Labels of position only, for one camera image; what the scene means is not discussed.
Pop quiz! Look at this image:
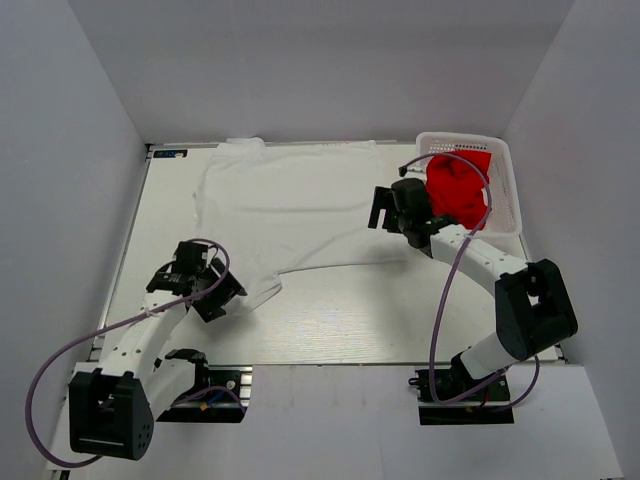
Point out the red t shirt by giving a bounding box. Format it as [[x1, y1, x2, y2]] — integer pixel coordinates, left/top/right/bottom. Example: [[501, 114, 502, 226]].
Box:
[[426, 155, 487, 230]]

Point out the white t shirt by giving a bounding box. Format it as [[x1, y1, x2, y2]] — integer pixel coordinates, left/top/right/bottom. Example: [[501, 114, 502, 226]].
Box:
[[194, 138, 409, 316]]

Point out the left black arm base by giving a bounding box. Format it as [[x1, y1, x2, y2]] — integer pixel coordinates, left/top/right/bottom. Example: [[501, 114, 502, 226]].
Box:
[[157, 366, 253, 425]]

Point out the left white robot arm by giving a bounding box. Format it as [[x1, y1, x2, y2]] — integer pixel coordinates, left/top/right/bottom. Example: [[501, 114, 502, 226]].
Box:
[[69, 239, 246, 460]]

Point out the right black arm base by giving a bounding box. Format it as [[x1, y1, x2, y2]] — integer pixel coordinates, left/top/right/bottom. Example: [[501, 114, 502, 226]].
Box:
[[408, 369, 514, 426]]

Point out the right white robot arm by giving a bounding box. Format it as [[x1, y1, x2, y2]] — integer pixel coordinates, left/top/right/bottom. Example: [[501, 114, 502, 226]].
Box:
[[368, 178, 578, 399]]

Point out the white plastic basket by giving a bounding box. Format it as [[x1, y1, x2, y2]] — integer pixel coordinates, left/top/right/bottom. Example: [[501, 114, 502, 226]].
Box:
[[416, 132, 522, 240]]

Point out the blue table label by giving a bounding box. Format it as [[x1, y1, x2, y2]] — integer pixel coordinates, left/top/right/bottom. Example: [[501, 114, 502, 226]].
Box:
[[152, 149, 188, 159]]

